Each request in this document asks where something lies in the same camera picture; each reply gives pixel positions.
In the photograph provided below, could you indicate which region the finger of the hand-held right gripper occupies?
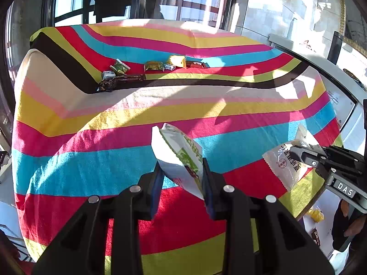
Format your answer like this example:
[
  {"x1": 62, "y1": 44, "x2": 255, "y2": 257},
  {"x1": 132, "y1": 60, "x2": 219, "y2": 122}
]
[{"x1": 289, "y1": 145, "x2": 333, "y2": 178}]

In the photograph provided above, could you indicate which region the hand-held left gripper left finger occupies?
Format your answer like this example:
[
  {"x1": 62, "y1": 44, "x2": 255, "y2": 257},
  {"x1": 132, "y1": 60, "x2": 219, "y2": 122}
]
[{"x1": 31, "y1": 162, "x2": 164, "y2": 275}]

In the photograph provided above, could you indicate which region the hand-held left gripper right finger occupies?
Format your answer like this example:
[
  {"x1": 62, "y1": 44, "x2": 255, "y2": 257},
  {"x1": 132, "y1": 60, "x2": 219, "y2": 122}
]
[{"x1": 201, "y1": 158, "x2": 336, "y2": 275}]

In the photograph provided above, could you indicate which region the white pastry packet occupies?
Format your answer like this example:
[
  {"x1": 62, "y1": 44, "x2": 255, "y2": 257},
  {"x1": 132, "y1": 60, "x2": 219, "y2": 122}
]
[{"x1": 262, "y1": 124, "x2": 320, "y2": 192}]

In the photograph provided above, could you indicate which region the white orange green snack packet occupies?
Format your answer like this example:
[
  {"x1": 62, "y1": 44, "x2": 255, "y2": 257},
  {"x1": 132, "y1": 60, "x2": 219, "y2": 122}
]
[{"x1": 150, "y1": 123, "x2": 205, "y2": 201}]

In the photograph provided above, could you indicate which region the yellow clear snack packet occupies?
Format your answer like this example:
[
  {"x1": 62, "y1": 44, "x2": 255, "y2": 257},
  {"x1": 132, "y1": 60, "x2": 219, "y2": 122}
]
[{"x1": 307, "y1": 208, "x2": 325, "y2": 223}]

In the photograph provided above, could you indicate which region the white box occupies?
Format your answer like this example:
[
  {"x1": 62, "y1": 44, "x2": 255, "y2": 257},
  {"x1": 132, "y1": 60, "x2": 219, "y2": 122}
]
[{"x1": 302, "y1": 201, "x2": 352, "y2": 270}]

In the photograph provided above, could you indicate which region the dark brown chocolate bar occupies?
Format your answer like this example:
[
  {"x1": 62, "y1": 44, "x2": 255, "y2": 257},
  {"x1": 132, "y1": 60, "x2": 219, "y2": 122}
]
[{"x1": 311, "y1": 228, "x2": 322, "y2": 247}]

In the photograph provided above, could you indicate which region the brown hazelnut chocolate bar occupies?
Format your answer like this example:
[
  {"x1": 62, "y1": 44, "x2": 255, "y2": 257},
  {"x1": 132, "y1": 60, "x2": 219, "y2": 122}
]
[{"x1": 113, "y1": 74, "x2": 147, "y2": 83}]

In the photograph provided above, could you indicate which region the black crinkled snack wrapper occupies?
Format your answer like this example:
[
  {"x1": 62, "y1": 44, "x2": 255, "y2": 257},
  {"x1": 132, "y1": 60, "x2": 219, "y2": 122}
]
[{"x1": 96, "y1": 80, "x2": 117, "y2": 93}]

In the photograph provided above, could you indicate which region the green yellow snack packet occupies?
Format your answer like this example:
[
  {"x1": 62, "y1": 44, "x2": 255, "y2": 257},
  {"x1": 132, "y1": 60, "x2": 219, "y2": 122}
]
[{"x1": 143, "y1": 61, "x2": 164, "y2": 72}]

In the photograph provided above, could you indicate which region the yellow cake packet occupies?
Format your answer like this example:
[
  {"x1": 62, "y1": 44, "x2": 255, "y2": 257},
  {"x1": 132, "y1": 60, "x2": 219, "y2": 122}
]
[{"x1": 167, "y1": 55, "x2": 187, "y2": 69}]

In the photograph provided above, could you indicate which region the person's right hand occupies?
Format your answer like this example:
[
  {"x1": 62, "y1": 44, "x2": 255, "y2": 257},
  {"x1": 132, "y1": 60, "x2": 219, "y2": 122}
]
[{"x1": 332, "y1": 200, "x2": 367, "y2": 253}]

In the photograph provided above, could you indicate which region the white cabinet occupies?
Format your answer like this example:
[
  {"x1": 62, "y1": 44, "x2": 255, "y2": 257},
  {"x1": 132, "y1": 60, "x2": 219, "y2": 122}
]
[{"x1": 341, "y1": 103, "x2": 367, "y2": 157}]

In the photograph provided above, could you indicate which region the striped colourful cloth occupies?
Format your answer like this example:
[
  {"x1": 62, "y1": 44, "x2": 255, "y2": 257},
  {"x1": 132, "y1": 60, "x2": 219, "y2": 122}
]
[{"x1": 11, "y1": 19, "x2": 345, "y2": 275}]

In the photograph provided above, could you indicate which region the black bottle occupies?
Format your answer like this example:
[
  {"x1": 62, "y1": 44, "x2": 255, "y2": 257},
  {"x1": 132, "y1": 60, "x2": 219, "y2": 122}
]
[{"x1": 328, "y1": 33, "x2": 343, "y2": 65}]

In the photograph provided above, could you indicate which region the glass sliding door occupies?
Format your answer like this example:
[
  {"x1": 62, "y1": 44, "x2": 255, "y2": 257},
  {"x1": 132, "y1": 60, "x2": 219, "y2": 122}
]
[{"x1": 43, "y1": 0, "x2": 144, "y2": 28}]

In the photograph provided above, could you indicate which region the gold picture frame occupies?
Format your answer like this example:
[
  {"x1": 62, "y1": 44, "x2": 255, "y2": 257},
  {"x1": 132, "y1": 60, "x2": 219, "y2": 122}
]
[{"x1": 338, "y1": 0, "x2": 367, "y2": 58}]

